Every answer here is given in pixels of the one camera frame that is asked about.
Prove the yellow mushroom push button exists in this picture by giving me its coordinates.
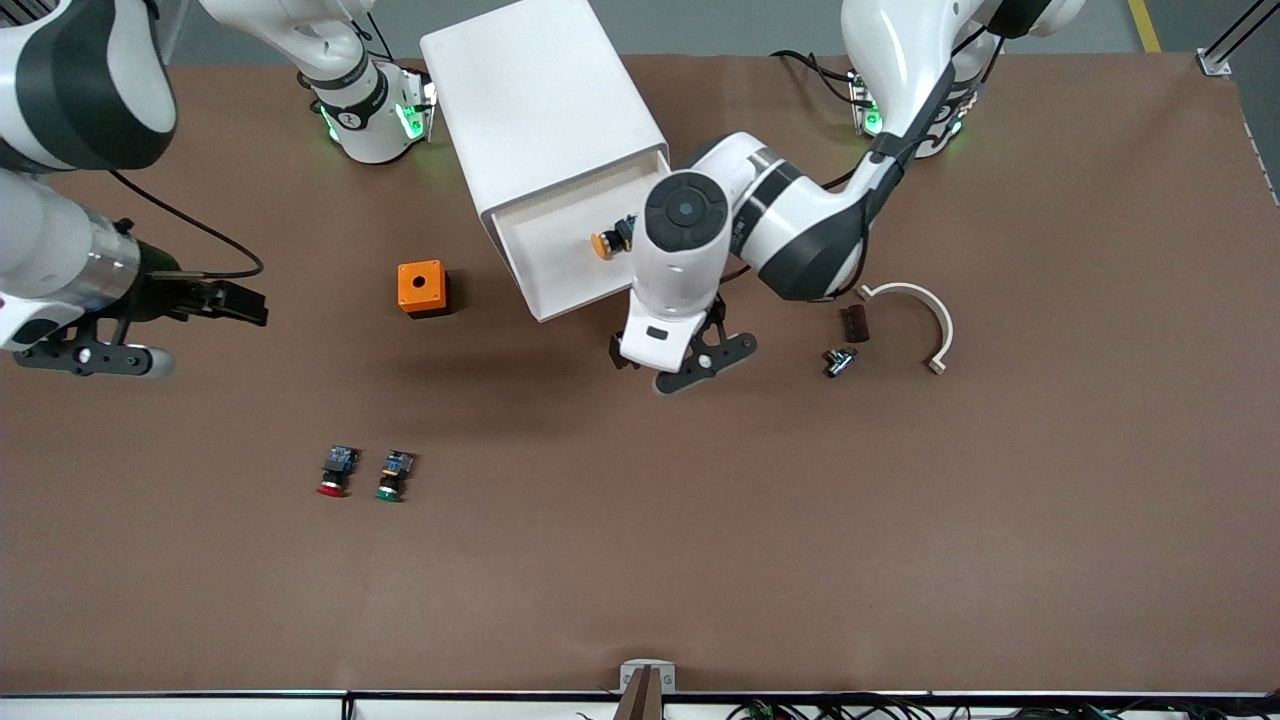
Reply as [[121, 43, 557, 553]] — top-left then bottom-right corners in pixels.
[[589, 214, 639, 262]]

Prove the white cabinet drawer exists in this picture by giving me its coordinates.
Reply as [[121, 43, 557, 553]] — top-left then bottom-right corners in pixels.
[[486, 148, 673, 324]]

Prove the red mushroom push button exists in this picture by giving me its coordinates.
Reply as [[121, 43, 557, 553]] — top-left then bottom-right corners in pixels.
[[316, 444, 360, 499]]

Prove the green mushroom push button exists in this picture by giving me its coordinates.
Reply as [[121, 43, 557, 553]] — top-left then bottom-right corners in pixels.
[[374, 450, 417, 504]]

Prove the white drawer cabinet housing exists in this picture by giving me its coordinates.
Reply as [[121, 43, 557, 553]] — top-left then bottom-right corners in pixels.
[[420, 0, 670, 217]]

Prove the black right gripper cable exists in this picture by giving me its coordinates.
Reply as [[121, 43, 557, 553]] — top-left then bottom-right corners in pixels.
[[107, 167, 266, 282]]

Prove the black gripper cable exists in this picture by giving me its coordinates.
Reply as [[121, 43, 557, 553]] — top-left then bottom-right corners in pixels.
[[107, 167, 266, 282], [820, 28, 1003, 193]]

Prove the orange button enclosure box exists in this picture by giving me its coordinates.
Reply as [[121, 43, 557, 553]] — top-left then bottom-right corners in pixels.
[[397, 259, 452, 320]]

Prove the white curved plastic bracket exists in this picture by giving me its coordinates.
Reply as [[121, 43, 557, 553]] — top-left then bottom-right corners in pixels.
[[856, 281, 955, 377]]

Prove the black arm base cable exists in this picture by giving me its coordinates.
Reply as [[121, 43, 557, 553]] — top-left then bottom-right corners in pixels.
[[769, 47, 862, 107]]

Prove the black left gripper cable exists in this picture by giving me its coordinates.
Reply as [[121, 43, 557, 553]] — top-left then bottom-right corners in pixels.
[[820, 28, 1003, 193]]

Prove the grey metal mount bracket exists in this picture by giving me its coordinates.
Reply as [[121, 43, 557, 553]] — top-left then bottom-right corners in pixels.
[[619, 659, 677, 694]]

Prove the brown mounting post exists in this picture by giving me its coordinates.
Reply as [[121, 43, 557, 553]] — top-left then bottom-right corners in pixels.
[[612, 667, 666, 720]]

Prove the aluminium frame corner bracket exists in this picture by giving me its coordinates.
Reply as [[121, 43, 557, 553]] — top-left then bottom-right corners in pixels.
[[1194, 0, 1280, 78]]

